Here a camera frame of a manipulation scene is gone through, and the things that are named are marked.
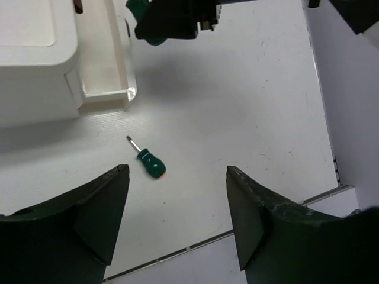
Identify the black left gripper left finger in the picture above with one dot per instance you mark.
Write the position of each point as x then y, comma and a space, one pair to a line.
68, 239

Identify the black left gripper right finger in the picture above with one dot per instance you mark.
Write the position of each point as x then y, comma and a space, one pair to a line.
281, 241

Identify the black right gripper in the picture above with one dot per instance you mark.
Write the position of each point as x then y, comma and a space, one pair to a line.
181, 20

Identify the brown bottom drawer handle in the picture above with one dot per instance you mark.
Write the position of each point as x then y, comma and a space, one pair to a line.
128, 29

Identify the brown drawer handle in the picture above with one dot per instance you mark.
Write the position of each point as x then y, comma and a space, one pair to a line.
78, 6
128, 29

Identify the white bottom drawer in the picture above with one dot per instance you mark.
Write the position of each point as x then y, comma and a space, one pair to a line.
105, 64

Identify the green stubby phillips screwdriver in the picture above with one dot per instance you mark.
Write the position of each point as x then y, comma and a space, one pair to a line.
153, 166

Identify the white drawer cabinet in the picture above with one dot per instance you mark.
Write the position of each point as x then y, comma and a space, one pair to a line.
39, 58

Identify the brown top drawer handle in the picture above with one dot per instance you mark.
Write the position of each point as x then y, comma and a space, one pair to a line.
78, 6

